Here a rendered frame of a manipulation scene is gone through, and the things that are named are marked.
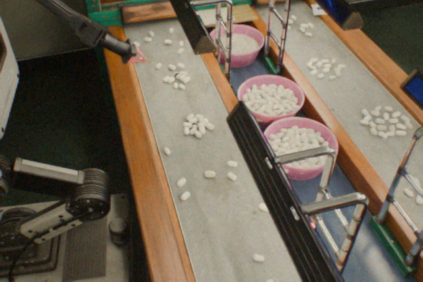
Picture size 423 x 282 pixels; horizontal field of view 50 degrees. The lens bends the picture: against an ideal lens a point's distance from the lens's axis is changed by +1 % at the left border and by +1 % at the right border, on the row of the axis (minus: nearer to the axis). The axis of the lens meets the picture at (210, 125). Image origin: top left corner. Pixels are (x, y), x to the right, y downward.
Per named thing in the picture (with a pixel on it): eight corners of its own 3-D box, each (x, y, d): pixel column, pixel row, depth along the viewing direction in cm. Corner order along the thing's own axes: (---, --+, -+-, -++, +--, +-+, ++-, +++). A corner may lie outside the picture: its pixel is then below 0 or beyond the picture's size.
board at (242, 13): (194, 29, 219) (194, 27, 218) (187, 14, 229) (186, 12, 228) (258, 20, 225) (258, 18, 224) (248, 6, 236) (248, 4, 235)
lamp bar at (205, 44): (194, 55, 153) (193, 37, 148) (158, -21, 197) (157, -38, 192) (217, 52, 154) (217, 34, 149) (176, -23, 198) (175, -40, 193)
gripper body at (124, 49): (131, 39, 181) (116, 31, 176) (135, 53, 174) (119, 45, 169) (123, 51, 183) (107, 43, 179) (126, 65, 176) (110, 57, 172)
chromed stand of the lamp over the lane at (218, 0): (190, 100, 192) (186, 4, 162) (179, 74, 206) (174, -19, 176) (232, 92, 196) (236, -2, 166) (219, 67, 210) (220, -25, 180)
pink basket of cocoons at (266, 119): (266, 144, 173) (269, 125, 166) (223, 108, 189) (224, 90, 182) (314, 116, 185) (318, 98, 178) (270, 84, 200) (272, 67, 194)
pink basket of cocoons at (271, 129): (277, 194, 155) (279, 176, 148) (250, 142, 174) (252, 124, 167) (346, 178, 160) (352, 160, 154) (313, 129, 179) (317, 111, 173)
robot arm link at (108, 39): (97, 46, 169) (105, 34, 168) (94, 39, 174) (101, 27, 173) (113, 54, 173) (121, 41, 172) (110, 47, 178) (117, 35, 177)
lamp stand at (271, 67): (277, 84, 200) (289, -9, 170) (261, 60, 215) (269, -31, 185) (316, 77, 204) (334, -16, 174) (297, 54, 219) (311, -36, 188)
